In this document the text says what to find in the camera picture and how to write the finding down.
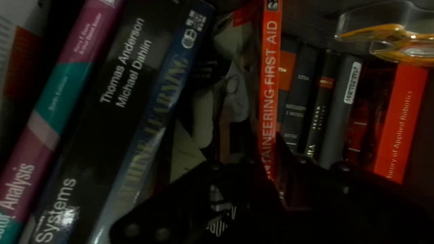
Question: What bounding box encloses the blue machine learning book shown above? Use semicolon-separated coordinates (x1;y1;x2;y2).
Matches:
79;0;215;244

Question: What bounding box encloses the grey spine book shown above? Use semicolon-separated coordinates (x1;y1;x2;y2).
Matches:
319;56;364;169

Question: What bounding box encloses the black operating systems book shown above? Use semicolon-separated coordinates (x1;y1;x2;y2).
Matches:
20;0;192;244

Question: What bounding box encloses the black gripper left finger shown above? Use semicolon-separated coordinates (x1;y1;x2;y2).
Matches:
110;163;281;244

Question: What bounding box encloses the magenta teal analysis book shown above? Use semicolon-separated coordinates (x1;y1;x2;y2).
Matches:
0;0;125;244

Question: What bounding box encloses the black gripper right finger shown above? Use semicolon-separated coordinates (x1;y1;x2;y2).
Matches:
277;135;434;244

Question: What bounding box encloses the orange first aid book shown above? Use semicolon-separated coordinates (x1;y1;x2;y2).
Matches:
258;0;283;181

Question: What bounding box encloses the red robotics book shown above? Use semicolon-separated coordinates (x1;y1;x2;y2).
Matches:
374;64;429;184

